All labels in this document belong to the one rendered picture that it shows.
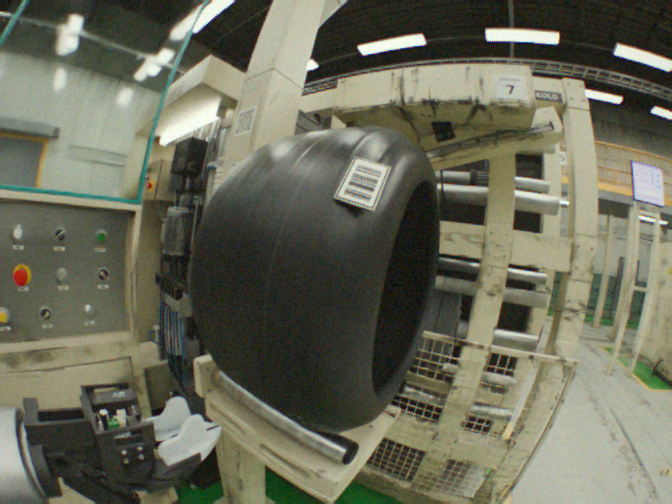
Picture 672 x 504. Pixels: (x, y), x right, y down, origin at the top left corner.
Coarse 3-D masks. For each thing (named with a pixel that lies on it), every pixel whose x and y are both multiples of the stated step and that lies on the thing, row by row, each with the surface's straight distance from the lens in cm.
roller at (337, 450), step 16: (224, 384) 60; (240, 400) 57; (256, 400) 54; (272, 416) 51; (288, 432) 50; (304, 432) 48; (320, 432) 47; (320, 448) 47; (336, 448) 46; (352, 448) 46
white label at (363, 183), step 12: (360, 168) 27; (372, 168) 27; (384, 168) 27; (348, 180) 26; (360, 180) 26; (372, 180) 26; (384, 180) 26; (336, 192) 25; (348, 192) 25; (360, 192) 25; (372, 192) 25; (360, 204) 24; (372, 204) 24
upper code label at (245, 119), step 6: (252, 108) 70; (240, 114) 73; (246, 114) 71; (252, 114) 69; (240, 120) 72; (246, 120) 70; (252, 120) 68; (240, 126) 71; (246, 126) 69; (234, 132) 72; (240, 132) 70; (246, 132) 67
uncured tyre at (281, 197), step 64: (384, 128) 39; (256, 192) 31; (320, 192) 25; (384, 192) 27; (192, 256) 39; (256, 256) 27; (320, 256) 23; (384, 256) 27; (256, 320) 27; (320, 320) 24; (384, 320) 74; (256, 384) 34; (320, 384) 28; (384, 384) 62
